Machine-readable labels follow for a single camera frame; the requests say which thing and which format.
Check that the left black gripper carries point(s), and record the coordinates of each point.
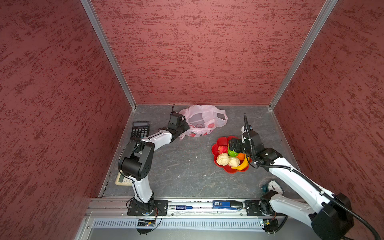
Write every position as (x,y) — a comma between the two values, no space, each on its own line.
(184,122)

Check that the pink plastic bag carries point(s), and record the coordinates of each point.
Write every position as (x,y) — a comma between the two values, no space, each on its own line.
(203,120)

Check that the fake small tan fruit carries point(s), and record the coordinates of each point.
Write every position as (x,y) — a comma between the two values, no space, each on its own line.
(234,162)

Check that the blue marker pen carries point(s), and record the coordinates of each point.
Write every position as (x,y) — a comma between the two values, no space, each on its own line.
(180,207)

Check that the left aluminium corner post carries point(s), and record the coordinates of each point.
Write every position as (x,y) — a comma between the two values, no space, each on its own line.
(96,24)

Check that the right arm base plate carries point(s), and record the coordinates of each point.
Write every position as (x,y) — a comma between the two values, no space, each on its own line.
(257,208)

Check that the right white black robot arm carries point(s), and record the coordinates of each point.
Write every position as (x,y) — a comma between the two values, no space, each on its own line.
(329,215)

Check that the aluminium corner post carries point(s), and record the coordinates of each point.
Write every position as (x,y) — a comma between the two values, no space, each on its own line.
(321,19)
(96,24)

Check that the cream yellow calculator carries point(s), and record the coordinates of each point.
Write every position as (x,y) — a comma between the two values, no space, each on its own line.
(121,180)

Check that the fake yellow banana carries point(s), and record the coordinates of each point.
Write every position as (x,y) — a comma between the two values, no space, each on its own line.
(244,164)

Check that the fake red apple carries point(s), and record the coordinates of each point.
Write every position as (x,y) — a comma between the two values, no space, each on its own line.
(222,150)

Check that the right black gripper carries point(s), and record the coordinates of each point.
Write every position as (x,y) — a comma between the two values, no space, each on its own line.
(232,144)

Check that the white analog clock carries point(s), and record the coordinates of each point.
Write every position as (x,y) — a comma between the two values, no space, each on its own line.
(274,186)

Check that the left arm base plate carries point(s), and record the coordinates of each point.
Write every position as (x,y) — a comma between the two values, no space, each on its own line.
(160,207)

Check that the perforated metal front rail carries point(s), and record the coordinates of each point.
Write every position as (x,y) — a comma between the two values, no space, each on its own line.
(250,225)

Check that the fake orange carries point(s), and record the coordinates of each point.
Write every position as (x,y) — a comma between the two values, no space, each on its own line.
(241,156)

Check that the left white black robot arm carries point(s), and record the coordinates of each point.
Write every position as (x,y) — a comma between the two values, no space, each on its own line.
(136,159)

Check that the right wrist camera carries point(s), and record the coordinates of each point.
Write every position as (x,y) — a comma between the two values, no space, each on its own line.
(246,136)

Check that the right aluminium corner post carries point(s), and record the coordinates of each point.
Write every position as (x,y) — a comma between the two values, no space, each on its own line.
(321,19)

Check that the black calculator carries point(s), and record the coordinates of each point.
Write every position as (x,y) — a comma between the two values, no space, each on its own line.
(140,129)

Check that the red flower-shaped plastic bowl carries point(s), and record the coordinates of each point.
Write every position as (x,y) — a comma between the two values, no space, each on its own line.
(224,141)

